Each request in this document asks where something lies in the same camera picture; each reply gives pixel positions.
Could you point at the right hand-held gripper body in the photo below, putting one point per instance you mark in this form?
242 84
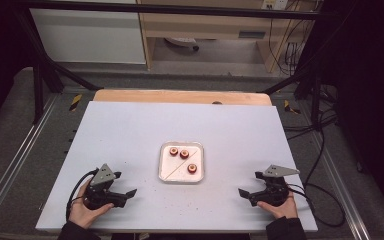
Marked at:
275 193

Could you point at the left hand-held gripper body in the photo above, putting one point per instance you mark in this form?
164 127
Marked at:
101 175

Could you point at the white square tray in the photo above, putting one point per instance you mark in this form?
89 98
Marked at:
180 173

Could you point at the thin wooden skewer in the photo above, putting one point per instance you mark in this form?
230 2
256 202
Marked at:
180 166

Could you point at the red fruit slice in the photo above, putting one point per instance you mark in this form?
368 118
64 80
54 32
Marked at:
184 153
192 168
173 151

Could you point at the person's right hand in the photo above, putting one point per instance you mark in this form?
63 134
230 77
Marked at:
286 211

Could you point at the person's left hand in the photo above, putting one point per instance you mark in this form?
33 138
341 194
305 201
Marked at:
80 213

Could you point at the wooden table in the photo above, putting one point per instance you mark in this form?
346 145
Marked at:
180 97

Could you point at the white cabinet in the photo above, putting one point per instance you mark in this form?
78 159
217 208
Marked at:
90 36

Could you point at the chair base with wheel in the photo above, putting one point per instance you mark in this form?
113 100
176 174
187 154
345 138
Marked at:
181 41

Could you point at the light wooden desk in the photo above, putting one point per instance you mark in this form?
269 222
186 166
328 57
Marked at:
206 25

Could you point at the aluminium rail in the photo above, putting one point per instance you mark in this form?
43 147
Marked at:
343 186
20 150

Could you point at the white wall socket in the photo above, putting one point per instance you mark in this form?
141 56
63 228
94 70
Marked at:
275 4

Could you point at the black metal frame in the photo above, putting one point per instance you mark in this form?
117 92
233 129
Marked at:
180 9

